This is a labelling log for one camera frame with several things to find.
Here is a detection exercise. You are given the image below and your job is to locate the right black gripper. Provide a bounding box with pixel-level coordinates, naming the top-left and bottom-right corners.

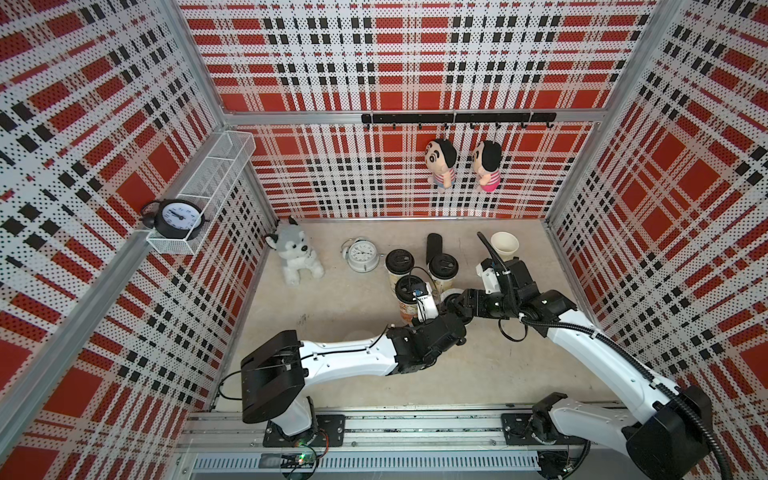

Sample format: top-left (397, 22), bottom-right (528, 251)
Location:
top-left (454, 290), bottom-right (516, 323)

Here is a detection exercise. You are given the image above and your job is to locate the black cup lid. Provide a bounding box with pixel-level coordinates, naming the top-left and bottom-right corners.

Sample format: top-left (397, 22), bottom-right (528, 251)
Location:
top-left (428, 253), bottom-right (459, 281)
top-left (385, 249), bottom-right (415, 276)
top-left (394, 274), bottom-right (428, 305)

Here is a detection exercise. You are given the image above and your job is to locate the translucent paper disc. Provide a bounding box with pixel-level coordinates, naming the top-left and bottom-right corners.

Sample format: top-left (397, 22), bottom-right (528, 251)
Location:
top-left (441, 288), bottom-right (463, 303)

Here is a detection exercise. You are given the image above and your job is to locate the tall paper cup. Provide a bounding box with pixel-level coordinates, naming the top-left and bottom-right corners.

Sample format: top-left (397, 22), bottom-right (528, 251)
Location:
top-left (432, 277), bottom-right (454, 297)

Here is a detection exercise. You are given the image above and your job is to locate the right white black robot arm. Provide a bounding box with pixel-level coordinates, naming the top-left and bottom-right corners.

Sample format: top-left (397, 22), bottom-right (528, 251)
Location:
top-left (444, 258), bottom-right (733, 479)

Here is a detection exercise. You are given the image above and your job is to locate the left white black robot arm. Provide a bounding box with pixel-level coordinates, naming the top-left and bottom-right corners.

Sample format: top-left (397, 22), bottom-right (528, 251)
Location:
top-left (240, 313), bottom-right (466, 437)

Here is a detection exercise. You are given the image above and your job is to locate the black glasses case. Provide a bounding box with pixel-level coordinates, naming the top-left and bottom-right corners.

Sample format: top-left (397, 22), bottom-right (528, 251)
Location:
top-left (425, 233), bottom-right (443, 264)

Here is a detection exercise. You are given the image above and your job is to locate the white twin-bell alarm clock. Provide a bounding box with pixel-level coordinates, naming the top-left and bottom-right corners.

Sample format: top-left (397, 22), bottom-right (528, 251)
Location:
top-left (341, 237), bottom-right (381, 274)

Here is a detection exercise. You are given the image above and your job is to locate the hanging doll pink shirt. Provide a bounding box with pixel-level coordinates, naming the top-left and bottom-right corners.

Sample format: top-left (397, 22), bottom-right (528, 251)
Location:
top-left (472, 140), bottom-right (502, 193)

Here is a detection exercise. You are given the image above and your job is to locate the grey husky plush toy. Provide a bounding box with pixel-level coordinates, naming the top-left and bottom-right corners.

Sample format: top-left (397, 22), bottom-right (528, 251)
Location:
top-left (264, 216), bottom-right (325, 286)

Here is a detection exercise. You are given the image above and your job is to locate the hanging boy doll striped shirt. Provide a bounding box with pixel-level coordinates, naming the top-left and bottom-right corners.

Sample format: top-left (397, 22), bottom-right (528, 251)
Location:
top-left (425, 139), bottom-right (457, 190)

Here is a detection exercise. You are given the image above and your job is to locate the black alarm clock on shelf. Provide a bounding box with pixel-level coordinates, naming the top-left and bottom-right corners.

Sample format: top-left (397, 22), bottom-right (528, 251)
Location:
top-left (140, 200), bottom-right (206, 240)

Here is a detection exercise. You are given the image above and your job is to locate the green circuit board with wires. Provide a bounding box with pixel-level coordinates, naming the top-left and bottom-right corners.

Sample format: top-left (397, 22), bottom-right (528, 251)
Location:
top-left (258, 443), bottom-right (329, 480)

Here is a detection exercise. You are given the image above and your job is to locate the black wall hook rail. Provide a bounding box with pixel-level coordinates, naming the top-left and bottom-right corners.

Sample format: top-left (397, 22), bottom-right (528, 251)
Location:
top-left (361, 111), bottom-right (557, 126)

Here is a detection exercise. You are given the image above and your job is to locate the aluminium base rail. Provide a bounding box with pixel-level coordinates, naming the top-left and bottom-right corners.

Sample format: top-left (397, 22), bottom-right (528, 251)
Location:
top-left (169, 404), bottom-right (642, 479)

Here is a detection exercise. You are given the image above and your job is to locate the white wire wall shelf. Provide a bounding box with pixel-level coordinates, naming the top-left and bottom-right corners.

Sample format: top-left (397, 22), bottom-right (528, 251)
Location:
top-left (147, 131), bottom-right (255, 256)

